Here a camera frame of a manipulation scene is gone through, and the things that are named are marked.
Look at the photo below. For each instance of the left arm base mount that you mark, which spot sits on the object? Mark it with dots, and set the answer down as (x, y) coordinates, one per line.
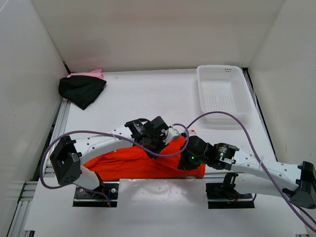
(109, 199)

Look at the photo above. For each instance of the black t shirt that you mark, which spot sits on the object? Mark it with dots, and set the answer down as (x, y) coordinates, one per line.
(81, 90)

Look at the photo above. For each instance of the pink t shirt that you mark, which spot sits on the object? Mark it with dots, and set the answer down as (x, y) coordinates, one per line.
(86, 74)

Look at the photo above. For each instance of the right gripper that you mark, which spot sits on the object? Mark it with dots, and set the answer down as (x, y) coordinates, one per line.
(186, 160)

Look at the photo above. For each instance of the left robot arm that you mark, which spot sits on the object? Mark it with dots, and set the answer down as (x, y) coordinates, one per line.
(70, 155)

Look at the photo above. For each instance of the orange garment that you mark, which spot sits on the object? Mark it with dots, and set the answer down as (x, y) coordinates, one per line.
(133, 163)

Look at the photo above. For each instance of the aluminium table frame rail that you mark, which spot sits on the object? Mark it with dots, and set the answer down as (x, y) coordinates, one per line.
(27, 193)

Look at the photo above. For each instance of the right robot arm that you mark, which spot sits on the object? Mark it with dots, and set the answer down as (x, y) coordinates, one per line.
(297, 183)

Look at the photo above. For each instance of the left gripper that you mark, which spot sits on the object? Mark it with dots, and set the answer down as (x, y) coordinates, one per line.
(153, 147)

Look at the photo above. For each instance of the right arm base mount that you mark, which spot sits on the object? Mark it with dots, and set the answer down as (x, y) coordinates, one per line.
(221, 194)

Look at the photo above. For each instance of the white plastic basket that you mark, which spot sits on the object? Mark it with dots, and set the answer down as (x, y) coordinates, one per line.
(224, 88)

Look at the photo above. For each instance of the white front cover board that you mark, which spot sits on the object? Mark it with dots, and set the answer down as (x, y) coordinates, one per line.
(158, 208)

